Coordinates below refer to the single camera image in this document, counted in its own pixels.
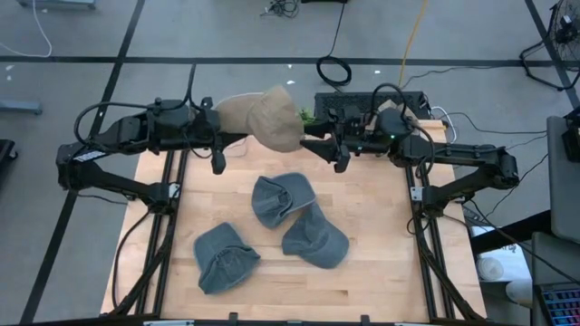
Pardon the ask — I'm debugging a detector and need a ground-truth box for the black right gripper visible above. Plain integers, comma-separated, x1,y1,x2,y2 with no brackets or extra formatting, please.
299,107,380,174

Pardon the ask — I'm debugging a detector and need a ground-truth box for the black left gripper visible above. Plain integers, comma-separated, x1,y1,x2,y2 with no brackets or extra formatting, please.
193,96,249,176

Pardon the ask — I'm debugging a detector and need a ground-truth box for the blue denim baseball cap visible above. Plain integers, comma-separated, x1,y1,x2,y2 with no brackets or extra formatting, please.
281,201,351,270
251,171,317,230

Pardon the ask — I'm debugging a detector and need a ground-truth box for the blue denim bucket hat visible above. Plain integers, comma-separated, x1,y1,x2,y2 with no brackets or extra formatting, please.
193,221,262,295

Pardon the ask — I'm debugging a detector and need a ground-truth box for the small green potted plant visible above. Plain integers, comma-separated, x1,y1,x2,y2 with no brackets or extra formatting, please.
296,107,318,128

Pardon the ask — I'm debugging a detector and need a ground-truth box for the black mesh computer case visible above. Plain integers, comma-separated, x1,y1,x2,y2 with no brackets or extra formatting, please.
314,91,431,121

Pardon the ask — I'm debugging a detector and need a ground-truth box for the white paper roll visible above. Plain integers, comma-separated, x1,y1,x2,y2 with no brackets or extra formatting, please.
475,255,505,283
505,278,535,305

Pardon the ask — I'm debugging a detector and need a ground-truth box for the grey table foot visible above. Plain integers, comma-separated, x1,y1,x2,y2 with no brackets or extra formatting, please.
0,100,44,115

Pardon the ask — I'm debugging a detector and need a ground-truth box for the grey desk top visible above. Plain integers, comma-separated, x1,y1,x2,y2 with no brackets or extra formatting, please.
546,115,580,245

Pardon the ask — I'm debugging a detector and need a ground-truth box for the black floor fan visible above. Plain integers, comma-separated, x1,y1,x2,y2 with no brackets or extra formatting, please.
519,0,580,91

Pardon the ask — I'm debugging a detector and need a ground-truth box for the backlit colourful keyboard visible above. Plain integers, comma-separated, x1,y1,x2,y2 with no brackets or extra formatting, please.
534,281,580,326

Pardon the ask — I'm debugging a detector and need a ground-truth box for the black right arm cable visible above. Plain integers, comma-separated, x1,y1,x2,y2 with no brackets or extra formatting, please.
370,82,411,120

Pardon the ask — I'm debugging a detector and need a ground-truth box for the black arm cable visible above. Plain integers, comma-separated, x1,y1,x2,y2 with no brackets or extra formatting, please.
73,62,198,147
370,82,411,120

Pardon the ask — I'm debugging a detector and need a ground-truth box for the black coiled floor cable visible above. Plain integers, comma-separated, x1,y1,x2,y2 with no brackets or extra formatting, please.
315,0,353,91

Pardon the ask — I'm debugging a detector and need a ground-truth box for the white computer cable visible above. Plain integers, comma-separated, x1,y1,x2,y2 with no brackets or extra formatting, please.
430,106,459,146

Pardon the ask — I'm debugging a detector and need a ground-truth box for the yellow hanging cable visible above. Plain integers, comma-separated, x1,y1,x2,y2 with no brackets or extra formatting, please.
396,0,430,91

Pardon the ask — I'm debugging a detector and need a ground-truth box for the black tangled cable bundle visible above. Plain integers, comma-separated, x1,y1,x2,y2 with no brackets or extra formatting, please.
260,0,300,19

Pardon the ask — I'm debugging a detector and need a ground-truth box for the black aluminium rig frame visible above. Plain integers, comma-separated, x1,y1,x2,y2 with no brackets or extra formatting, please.
99,115,488,326

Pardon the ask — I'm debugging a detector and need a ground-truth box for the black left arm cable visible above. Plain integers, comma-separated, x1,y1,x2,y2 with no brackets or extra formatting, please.
73,62,198,147

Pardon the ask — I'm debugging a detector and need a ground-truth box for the white floor cable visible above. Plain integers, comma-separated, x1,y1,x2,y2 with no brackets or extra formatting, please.
0,0,53,59

